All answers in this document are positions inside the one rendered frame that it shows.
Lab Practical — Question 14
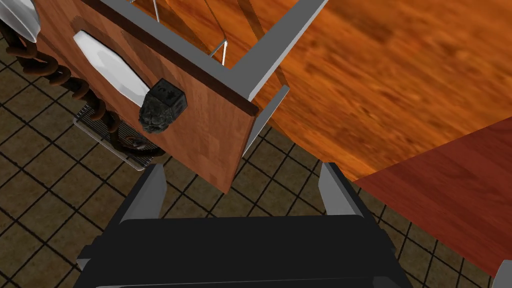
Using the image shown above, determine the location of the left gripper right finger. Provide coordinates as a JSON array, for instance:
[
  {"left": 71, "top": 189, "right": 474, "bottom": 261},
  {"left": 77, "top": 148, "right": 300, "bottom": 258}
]
[{"left": 317, "top": 161, "right": 377, "bottom": 220}]

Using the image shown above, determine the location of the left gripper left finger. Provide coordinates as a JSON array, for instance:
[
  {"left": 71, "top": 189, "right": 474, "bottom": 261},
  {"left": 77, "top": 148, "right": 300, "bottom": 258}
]
[{"left": 105, "top": 163, "right": 168, "bottom": 226}]

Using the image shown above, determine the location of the grey floor grate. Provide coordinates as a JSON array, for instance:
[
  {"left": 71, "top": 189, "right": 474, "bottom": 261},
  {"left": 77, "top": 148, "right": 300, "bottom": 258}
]
[{"left": 73, "top": 103, "right": 162, "bottom": 172}]

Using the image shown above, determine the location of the brown wooden drawer front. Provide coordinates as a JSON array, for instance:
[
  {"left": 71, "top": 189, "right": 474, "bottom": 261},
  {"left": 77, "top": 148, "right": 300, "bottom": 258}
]
[{"left": 31, "top": 0, "right": 260, "bottom": 195}]

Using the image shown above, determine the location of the black lumpy knob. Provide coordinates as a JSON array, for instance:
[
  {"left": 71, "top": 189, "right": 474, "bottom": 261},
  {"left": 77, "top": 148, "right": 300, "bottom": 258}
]
[{"left": 138, "top": 77, "right": 189, "bottom": 135}]

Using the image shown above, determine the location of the dark red wooden cupboard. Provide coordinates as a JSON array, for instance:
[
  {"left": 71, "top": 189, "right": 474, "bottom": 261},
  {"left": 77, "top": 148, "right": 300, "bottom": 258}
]
[{"left": 353, "top": 117, "right": 512, "bottom": 278}]

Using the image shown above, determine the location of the brown spiral coil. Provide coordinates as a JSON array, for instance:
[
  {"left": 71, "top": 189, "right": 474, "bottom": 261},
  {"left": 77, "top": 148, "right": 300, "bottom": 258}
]
[{"left": 0, "top": 19, "right": 167, "bottom": 158}]

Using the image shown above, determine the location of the orange wooden cupboard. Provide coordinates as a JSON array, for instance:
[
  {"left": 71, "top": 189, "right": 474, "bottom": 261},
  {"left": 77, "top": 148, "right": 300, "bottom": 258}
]
[{"left": 131, "top": 0, "right": 512, "bottom": 183}]

